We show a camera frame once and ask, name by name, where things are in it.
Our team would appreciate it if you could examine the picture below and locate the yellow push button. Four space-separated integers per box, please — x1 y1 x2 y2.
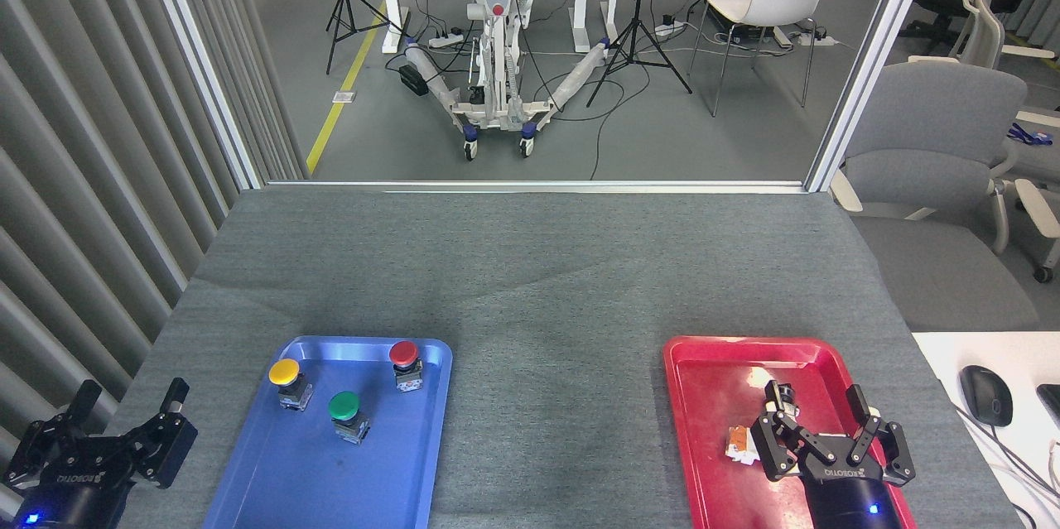
268 358 314 411

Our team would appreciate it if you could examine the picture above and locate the grey cable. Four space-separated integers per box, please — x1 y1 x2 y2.
952 403 1060 517

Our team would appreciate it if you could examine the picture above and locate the green push button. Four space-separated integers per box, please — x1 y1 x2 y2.
328 391 371 445

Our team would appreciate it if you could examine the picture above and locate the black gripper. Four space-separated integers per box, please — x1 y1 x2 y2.
2 378 198 529
749 380 916 529

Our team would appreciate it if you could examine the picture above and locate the white and orange switch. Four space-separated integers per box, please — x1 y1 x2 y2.
726 426 763 465

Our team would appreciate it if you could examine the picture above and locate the white table leg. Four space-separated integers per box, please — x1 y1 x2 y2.
379 0 411 55
571 0 619 55

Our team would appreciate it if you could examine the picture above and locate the grey office chair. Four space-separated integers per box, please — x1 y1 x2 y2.
831 61 1043 333

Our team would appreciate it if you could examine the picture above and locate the black selector switch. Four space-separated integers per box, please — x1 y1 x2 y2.
770 382 802 421

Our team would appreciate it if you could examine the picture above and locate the black computer mouse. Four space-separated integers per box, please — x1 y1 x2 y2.
960 365 1014 428

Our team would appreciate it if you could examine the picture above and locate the red push button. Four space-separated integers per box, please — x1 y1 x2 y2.
388 340 424 393

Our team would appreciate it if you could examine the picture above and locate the silver rail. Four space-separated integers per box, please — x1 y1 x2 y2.
265 180 808 195

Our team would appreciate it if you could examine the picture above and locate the black flat device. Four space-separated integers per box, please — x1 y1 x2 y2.
1036 383 1060 432

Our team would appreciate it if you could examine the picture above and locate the white stand on wheels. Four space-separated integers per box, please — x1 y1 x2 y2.
404 0 614 161

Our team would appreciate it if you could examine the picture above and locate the white desk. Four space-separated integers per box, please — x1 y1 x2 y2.
911 332 1060 529

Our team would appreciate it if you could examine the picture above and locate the white office chair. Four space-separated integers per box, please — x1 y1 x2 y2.
908 0 1057 70

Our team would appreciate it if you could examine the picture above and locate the black tripod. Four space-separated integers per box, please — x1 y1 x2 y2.
325 0 407 75
586 0 693 108

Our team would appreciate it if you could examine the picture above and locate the silver post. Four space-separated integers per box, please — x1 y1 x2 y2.
137 0 266 190
805 0 945 193

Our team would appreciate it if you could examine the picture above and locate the red plastic tray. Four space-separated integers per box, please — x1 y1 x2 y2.
662 335 918 529

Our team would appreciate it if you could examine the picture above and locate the blue plastic tray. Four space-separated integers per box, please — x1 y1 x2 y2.
203 335 454 529

